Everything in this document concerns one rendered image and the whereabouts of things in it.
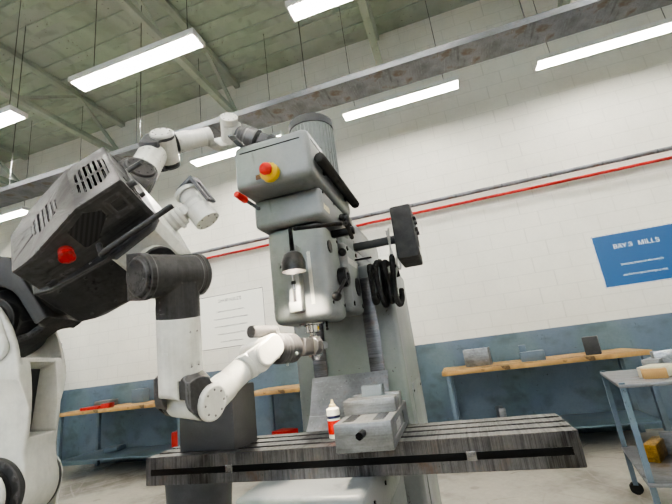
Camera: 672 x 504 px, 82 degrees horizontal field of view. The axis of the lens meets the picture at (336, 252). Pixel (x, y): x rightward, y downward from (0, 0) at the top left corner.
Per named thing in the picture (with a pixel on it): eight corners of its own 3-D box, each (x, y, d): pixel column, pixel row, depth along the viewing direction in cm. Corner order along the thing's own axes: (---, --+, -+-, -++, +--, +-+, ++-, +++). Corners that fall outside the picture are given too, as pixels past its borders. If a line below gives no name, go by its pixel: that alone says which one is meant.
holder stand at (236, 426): (234, 450, 118) (231, 381, 123) (179, 452, 126) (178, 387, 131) (257, 440, 129) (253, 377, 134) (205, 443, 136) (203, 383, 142)
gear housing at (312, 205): (323, 213, 122) (320, 184, 124) (254, 229, 128) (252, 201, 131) (351, 239, 153) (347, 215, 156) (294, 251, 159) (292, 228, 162)
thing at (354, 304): (354, 310, 135) (344, 240, 142) (290, 320, 142) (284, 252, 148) (366, 314, 153) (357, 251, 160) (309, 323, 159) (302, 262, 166)
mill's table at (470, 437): (588, 467, 89) (578, 430, 91) (145, 486, 121) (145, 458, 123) (562, 442, 111) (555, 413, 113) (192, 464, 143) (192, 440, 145)
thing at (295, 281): (302, 310, 117) (295, 244, 122) (289, 312, 118) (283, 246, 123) (306, 311, 120) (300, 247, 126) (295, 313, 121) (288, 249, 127)
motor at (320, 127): (333, 175, 155) (323, 106, 163) (287, 186, 160) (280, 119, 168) (346, 192, 173) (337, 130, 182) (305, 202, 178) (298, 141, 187)
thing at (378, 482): (371, 555, 86) (364, 495, 90) (234, 554, 95) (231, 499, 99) (402, 480, 133) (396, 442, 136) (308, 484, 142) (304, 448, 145)
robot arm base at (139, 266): (142, 317, 75) (152, 261, 74) (111, 294, 82) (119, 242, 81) (207, 308, 88) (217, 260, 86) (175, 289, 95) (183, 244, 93)
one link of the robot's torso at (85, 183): (-26, 294, 69) (149, 180, 75) (-20, 208, 91) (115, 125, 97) (99, 361, 91) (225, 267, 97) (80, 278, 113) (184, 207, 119)
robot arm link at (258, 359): (288, 348, 108) (261, 376, 97) (266, 356, 113) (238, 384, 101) (276, 328, 108) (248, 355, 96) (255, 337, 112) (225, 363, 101)
